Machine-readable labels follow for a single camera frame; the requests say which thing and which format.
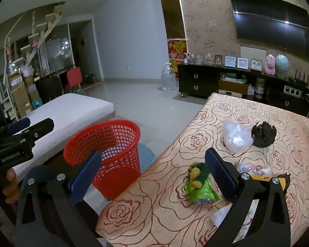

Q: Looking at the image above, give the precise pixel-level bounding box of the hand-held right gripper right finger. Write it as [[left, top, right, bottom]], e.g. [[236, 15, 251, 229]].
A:
[[205, 148, 291, 247]]

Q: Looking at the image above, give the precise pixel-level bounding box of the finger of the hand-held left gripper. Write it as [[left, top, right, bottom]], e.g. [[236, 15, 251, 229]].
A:
[[18, 118, 55, 145], [7, 118, 31, 135]]

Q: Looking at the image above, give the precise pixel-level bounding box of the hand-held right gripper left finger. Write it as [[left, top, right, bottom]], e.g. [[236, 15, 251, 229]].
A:
[[15, 150, 103, 247]]

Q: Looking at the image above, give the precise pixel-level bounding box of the green snack wrapper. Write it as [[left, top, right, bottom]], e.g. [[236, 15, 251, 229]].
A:
[[184, 163, 220, 204]]

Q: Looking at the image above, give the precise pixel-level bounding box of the clear wrapper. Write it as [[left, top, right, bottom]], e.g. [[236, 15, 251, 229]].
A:
[[237, 163, 272, 177]]

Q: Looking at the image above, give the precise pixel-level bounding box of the red plastic mesh basket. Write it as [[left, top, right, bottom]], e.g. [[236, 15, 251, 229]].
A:
[[63, 120, 141, 201]]

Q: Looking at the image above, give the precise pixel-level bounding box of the clear plastic bag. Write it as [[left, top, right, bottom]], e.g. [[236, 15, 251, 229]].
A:
[[222, 120, 254, 152]]

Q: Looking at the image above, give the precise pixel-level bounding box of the black plastic bag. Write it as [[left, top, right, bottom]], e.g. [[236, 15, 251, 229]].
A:
[[251, 121, 277, 148]]

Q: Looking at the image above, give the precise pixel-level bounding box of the brown orange wrapper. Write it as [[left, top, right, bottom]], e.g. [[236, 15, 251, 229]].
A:
[[277, 174, 291, 193]]

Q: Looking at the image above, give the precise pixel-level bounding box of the person's left hand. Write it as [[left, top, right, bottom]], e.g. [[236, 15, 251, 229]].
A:
[[2, 168, 20, 204]]

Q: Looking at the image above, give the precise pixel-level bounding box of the stack of cardboard boxes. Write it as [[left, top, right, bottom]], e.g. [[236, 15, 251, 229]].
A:
[[9, 73, 41, 119]]

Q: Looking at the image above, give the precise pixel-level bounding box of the white mattress bed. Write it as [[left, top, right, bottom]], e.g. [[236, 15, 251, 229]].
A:
[[12, 93, 117, 183]]

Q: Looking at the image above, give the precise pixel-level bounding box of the black chair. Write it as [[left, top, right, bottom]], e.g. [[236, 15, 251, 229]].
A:
[[35, 76, 65, 105]]

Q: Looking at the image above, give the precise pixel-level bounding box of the white plastic bag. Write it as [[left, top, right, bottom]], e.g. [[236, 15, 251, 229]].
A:
[[21, 65, 34, 77]]

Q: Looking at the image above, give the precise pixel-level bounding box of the rose patterned tablecloth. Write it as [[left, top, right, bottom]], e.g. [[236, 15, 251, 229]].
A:
[[96, 93, 309, 247]]

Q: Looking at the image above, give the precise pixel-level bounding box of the red chair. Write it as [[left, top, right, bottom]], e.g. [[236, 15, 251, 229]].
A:
[[66, 67, 87, 94]]

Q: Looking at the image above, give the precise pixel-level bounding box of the blue plastic stool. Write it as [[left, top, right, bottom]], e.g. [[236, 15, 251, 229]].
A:
[[138, 143, 156, 174]]

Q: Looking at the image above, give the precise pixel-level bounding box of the white staircase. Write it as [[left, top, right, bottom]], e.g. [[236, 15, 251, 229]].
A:
[[2, 1, 66, 121]]

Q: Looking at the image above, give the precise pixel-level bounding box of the glass sliding door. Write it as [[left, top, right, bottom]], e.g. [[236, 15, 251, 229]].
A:
[[44, 23, 75, 73]]

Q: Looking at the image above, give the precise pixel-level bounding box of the brown wooden box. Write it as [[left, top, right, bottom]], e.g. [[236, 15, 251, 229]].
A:
[[218, 79, 248, 94]]

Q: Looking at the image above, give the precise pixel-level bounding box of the black television cabinet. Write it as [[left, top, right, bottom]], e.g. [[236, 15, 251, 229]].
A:
[[177, 64, 309, 116]]

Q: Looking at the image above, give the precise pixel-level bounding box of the beige tin can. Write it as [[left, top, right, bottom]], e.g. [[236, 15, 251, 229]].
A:
[[255, 77, 266, 94]]

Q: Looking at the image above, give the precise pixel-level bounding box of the green flat box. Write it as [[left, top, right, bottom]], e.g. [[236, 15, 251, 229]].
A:
[[221, 73, 248, 83]]

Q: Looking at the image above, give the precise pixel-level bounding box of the clear water jug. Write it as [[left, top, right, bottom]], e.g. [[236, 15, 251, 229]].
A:
[[161, 62, 177, 91]]

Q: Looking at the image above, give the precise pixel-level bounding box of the white socket panel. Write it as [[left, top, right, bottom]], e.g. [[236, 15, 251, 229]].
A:
[[284, 85, 303, 94]]

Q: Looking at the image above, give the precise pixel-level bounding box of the pink plush toy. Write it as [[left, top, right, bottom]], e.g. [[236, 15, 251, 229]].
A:
[[264, 55, 276, 75]]

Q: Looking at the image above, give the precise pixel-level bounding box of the black router with antennas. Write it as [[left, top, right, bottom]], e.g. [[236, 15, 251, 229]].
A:
[[288, 71, 309, 85]]

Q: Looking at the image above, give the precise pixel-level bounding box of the pale blue globe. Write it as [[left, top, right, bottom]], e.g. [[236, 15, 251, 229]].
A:
[[275, 54, 290, 79]]

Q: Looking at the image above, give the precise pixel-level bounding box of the red floral poster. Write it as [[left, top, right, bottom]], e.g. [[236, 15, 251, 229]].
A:
[[167, 39, 188, 79]]

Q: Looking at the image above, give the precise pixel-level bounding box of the white rectangular wall panel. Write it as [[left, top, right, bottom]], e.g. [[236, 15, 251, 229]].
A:
[[240, 46, 266, 62]]

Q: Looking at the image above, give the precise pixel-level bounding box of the wall television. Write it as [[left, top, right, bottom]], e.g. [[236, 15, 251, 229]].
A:
[[228, 0, 309, 60]]

